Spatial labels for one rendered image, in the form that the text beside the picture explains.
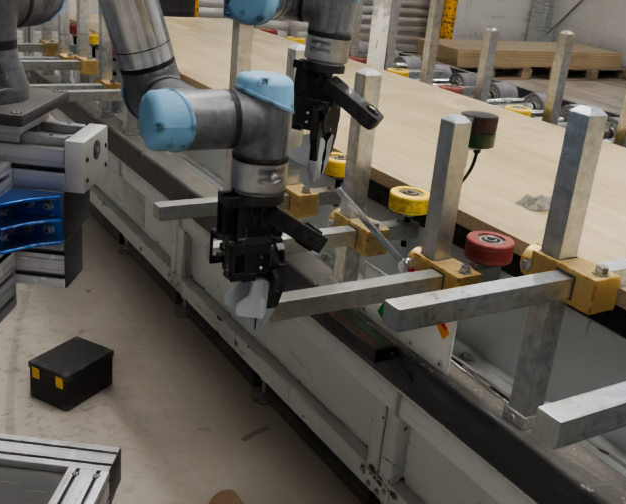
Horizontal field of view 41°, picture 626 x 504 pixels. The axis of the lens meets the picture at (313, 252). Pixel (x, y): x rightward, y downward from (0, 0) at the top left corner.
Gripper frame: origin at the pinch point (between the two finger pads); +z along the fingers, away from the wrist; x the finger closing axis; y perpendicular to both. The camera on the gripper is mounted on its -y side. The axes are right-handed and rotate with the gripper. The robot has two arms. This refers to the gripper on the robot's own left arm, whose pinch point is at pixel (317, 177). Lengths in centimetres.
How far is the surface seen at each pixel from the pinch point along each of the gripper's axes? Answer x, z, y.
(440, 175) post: 6.4, -7.3, -23.0
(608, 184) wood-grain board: -54, 0, -46
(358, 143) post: -7.2, -6.2, -3.9
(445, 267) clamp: 8.3, 6.7, -27.4
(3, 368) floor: -47, 97, 111
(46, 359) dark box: -41, 85, 90
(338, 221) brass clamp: -8.9, 9.7, -2.2
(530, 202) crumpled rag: -25.1, 0.9, -34.2
